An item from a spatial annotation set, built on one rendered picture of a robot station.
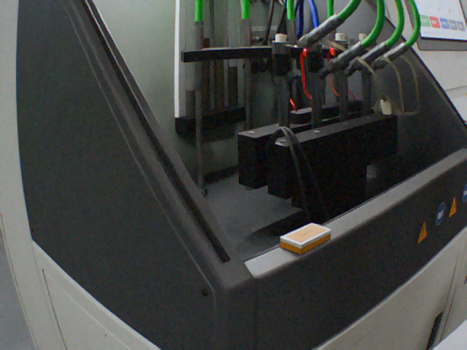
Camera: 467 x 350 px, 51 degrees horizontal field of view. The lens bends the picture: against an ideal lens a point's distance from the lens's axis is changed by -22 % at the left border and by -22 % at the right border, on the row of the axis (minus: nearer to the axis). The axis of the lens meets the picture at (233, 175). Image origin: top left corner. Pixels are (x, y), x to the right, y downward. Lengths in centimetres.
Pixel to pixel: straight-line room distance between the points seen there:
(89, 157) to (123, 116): 11
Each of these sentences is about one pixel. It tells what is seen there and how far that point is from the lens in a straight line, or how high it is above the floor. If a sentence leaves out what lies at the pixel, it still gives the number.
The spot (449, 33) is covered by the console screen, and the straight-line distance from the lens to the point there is 153.
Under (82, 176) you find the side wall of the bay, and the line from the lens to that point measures 74.
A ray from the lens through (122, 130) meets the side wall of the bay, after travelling 62.
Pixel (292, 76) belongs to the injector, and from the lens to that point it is 90.
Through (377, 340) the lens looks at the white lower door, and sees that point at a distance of 89.
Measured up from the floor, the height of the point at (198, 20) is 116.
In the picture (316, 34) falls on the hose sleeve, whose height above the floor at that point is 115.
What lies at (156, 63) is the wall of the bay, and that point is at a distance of 111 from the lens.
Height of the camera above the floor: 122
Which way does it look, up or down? 19 degrees down
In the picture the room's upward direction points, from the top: 1 degrees counter-clockwise
